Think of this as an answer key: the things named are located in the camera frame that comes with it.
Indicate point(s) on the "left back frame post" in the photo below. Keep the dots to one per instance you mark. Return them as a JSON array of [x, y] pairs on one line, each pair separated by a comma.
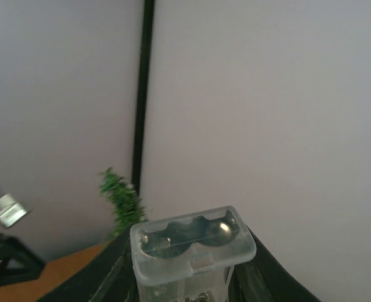
[[142, 90]]

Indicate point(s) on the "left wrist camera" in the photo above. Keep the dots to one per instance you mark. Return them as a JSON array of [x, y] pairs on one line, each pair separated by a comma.
[[11, 211]]

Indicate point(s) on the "clear battery box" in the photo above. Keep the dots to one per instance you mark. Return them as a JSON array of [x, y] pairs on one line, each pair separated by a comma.
[[190, 257]]

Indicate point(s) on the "small green christmas tree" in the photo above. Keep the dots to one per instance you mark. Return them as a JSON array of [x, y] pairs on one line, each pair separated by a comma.
[[127, 204]]

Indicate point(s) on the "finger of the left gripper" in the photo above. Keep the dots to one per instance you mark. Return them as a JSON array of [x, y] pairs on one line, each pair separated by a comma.
[[17, 262]]

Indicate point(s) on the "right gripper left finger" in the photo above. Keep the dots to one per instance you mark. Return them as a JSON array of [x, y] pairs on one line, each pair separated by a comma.
[[108, 277]]

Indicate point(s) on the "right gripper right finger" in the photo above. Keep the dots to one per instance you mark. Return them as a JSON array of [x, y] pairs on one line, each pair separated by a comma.
[[265, 279]]

